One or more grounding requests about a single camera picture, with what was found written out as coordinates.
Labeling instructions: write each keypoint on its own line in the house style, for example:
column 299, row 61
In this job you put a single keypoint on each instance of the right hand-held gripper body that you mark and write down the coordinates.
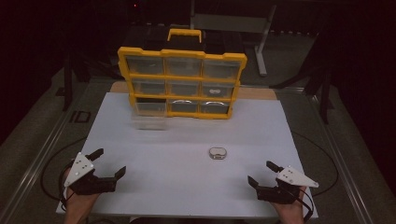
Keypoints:
column 294, row 178

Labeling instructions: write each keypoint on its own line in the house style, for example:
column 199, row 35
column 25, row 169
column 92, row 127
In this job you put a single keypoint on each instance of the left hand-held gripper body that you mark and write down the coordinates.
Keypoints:
column 81, row 168

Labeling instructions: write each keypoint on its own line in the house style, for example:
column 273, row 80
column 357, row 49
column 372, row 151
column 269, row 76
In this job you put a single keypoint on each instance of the clear plastic drawer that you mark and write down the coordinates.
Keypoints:
column 150, row 111

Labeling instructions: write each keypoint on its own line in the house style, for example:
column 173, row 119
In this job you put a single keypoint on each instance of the yellow drawer organizer cabinet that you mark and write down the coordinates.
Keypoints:
column 183, row 77

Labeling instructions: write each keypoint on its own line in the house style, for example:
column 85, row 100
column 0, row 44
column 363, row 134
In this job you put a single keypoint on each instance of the person's right hand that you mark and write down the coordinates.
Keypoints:
column 291, row 213

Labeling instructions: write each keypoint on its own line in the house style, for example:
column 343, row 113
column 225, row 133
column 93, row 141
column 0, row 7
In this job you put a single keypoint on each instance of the person's left hand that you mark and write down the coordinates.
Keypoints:
column 77, row 208

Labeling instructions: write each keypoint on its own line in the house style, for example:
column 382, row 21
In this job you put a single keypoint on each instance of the black stand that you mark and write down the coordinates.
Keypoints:
column 67, row 84
column 324, row 99

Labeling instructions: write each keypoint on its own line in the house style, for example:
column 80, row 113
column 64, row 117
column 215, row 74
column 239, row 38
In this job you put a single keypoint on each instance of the small white oval item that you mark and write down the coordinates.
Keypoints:
column 214, row 91

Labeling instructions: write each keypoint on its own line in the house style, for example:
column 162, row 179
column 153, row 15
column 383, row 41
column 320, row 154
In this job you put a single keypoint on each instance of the grey metal table frame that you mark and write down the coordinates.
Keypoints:
column 263, row 56

